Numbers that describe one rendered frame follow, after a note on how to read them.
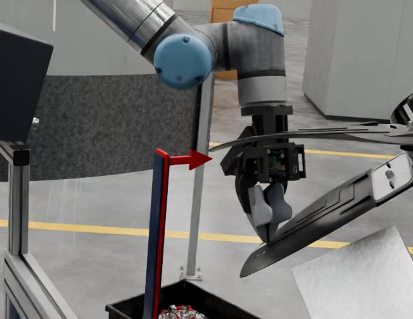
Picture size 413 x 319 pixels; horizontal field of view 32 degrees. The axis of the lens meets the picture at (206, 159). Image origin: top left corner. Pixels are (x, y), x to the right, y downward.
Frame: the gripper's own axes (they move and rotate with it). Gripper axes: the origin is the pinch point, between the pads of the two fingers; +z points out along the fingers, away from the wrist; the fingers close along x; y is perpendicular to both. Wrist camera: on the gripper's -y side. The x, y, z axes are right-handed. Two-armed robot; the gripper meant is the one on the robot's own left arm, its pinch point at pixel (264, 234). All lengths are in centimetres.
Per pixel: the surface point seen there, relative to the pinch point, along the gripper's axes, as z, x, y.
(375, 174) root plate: -8.6, 11.3, 13.8
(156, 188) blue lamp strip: -10.0, -29.3, 23.8
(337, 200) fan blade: -5.1, 6.3, 10.8
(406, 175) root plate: -8.5, 10.8, 20.6
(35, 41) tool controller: -35, -26, -29
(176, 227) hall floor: 26, 110, -251
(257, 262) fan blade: 3.3, -5.0, 5.2
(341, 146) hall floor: -10, 330, -374
